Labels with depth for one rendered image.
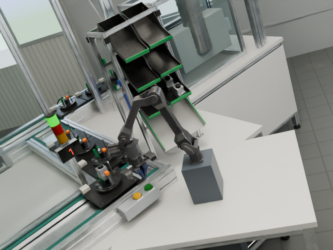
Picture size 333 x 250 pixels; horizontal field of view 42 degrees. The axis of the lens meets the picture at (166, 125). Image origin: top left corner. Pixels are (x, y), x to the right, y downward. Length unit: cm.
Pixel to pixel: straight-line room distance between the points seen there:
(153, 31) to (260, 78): 147
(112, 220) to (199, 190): 44
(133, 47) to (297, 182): 100
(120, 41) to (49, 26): 359
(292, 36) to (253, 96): 201
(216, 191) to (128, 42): 85
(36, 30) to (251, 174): 422
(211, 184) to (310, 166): 166
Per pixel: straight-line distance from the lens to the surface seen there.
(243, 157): 226
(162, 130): 232
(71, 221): 225
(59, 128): 215
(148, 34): 224
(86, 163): 254
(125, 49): 216
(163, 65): 227
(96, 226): 209
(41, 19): 577
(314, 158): 362
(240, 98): 338
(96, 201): 218
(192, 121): 238
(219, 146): 241
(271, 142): 233
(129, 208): 205
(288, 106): 384
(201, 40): 319
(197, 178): 197
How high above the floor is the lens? 212
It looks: 26 degrees down
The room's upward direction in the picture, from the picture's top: 21 degrees counter-clockwise
